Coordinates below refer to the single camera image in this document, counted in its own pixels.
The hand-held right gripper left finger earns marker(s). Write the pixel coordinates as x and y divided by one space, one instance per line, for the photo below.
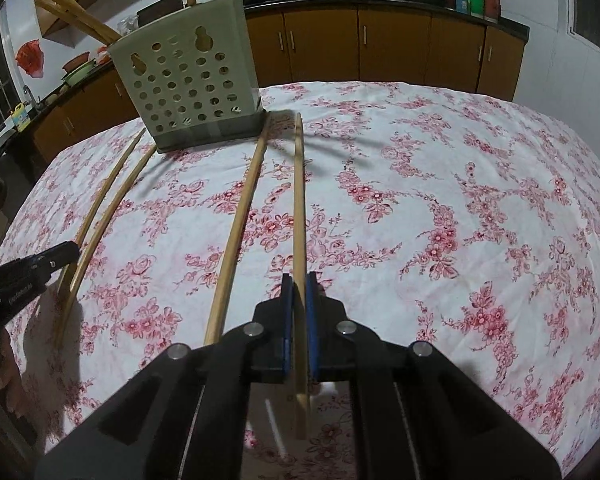
287 320

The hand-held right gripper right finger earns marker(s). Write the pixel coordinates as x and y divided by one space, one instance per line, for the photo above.
312 320

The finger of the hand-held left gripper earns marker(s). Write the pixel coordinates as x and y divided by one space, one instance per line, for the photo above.
60 254

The grey perforated utensil holder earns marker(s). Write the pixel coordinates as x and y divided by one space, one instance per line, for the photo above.
180 85

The yellow detergent bottle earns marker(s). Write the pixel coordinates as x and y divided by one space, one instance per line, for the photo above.
21 117

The metal faucet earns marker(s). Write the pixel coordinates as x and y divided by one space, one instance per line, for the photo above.
28 95

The pink floral tablecloth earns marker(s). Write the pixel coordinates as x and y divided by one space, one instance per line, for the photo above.
430 185

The red basin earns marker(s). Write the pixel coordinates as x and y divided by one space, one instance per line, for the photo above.
77 60

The red plastic bag on hook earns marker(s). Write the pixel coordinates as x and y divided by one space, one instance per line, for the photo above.
30 57

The red and white plastic bag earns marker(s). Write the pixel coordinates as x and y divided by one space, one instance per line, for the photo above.
103 54

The wooden base cabinets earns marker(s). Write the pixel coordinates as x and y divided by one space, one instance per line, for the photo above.
395 45

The small blue box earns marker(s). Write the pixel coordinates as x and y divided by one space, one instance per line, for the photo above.
462 4

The tall red bottle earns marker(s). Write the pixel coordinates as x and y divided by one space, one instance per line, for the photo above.
492 2

